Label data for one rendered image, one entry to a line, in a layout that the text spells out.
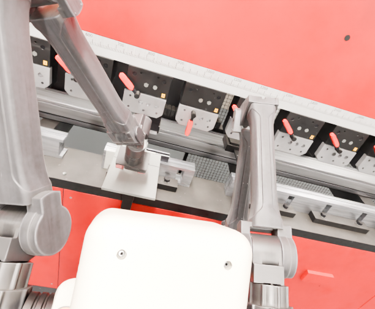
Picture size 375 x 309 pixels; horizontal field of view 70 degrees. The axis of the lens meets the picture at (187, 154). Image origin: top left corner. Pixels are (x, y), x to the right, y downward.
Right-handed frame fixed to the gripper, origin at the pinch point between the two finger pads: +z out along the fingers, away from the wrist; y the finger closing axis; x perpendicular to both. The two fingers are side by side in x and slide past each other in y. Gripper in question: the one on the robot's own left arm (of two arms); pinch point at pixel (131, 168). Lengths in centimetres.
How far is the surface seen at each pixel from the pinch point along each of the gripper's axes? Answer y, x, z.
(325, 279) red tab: -108, 18, 38
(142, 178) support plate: -4.7, 1.8, 2.2
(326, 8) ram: -45, -45, -49
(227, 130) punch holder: -31.3, -21.2, -8.5
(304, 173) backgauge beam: -92, -33, 27
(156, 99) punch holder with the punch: -2.5, -23.0, -12.2
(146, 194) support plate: -7.3, 8.5, -1.5
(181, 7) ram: -3, -38, -39
